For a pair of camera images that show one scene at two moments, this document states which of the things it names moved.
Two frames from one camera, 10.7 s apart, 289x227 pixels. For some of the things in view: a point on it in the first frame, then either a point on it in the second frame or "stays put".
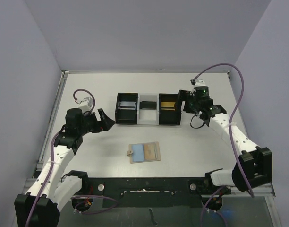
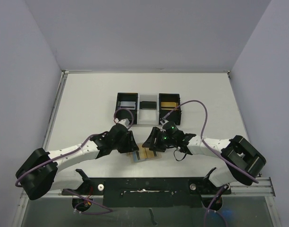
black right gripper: [185, 101] → [156, 139]
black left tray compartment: [126, 116] stays put
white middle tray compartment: [148, 117] stays put
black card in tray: [148, 105] stays put
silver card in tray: [127, 105] stays put
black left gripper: [104, 125] → [131, 146]
